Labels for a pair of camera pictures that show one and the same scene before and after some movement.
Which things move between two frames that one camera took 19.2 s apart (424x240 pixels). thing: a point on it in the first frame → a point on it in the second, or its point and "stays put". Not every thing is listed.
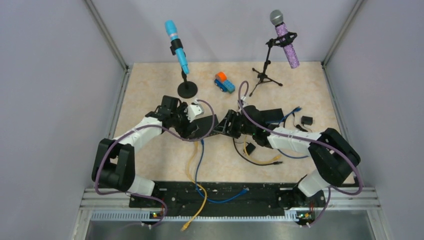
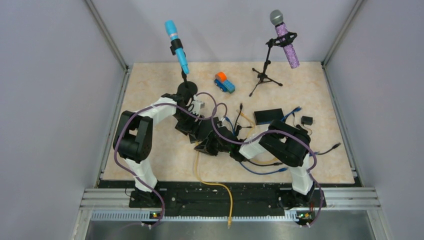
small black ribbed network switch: (273, 115) stays put
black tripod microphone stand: (281, 41) stays put
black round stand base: (187, 89) stays put
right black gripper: (224, 127) → (206, 146)
